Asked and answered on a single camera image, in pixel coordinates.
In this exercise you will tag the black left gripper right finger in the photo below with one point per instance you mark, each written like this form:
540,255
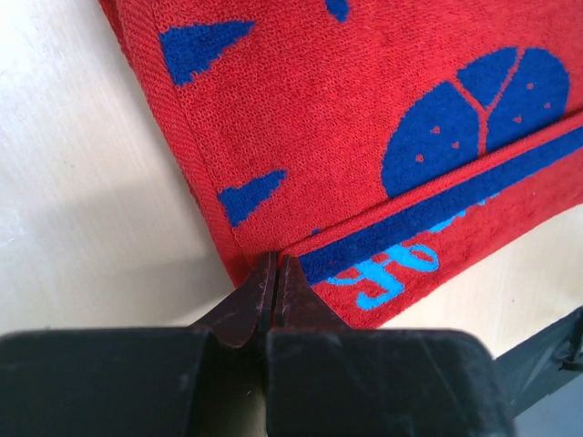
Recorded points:
327,379

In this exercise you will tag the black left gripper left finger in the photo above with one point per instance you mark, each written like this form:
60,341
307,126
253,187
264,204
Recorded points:
196,380

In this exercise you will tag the red and blue cloth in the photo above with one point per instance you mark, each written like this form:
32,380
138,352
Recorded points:
387,145

